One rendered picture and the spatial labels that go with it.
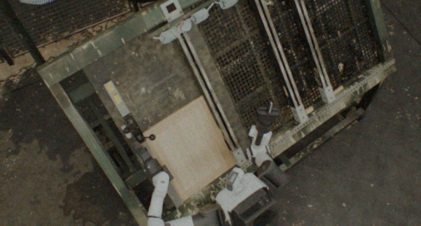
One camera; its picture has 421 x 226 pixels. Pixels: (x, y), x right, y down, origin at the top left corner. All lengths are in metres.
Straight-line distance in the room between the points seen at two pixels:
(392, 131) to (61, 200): 3.00
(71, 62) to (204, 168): 1.11
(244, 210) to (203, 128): 0.67
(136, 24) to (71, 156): 2.09
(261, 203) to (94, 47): 1.19
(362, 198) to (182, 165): 1.77
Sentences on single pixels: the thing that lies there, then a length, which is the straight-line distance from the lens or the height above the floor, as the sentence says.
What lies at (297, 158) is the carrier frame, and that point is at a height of 0.18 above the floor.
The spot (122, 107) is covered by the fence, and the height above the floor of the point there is 1.52.
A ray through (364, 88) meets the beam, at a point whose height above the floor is 0.85.
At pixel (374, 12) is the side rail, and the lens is 3.42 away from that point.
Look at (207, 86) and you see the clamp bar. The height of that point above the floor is 1.40.
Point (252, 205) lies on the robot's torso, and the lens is 2.40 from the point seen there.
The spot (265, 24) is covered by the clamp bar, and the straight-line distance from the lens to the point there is 2.81.
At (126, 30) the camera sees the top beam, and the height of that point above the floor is 1.86.
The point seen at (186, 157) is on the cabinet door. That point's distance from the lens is 2.83.
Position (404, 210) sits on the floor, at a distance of 4.11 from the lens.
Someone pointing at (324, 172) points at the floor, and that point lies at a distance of 4.03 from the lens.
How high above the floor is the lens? 3.70
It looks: 61 degrees down
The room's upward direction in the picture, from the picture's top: 5 degrees counter-clockwise
